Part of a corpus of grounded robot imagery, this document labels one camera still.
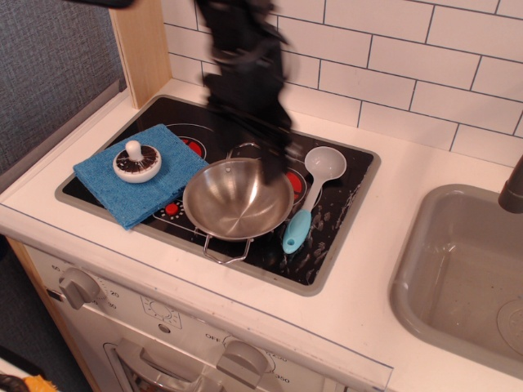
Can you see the white brown toy mushroom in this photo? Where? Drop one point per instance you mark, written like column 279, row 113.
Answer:
column 137, row 163

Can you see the silver steel pot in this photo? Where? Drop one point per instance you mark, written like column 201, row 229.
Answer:
column 230, row 200

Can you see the grey sink basin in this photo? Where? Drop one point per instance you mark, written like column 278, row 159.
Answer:
column 458, row 285

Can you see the grey right oven knob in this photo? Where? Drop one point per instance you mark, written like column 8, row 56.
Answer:
column 244, row 363

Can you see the grey faucet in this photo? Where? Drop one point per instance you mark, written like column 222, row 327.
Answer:
column 511, row 197

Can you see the oven door with handle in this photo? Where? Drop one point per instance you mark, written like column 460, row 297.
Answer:
column 158, row 367

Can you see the white spoon with blue handle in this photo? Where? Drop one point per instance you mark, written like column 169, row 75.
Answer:
column 324, row 164

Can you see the light wooden post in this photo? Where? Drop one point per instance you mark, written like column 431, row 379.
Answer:
column 143, row 49

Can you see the yellow cloth object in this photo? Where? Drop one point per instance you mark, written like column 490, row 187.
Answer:
column 10, row 383

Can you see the blue folded cloth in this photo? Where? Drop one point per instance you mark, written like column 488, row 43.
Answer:
column 130, row 204

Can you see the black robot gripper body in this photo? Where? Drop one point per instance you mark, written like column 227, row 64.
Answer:
column 248, row 86

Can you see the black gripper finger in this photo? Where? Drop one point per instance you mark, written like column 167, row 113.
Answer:
column 274, row 158

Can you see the grey left timer knob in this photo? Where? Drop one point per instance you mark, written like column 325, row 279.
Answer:
column 78, row 287

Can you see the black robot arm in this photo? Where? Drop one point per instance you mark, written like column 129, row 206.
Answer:
column 238, row 25

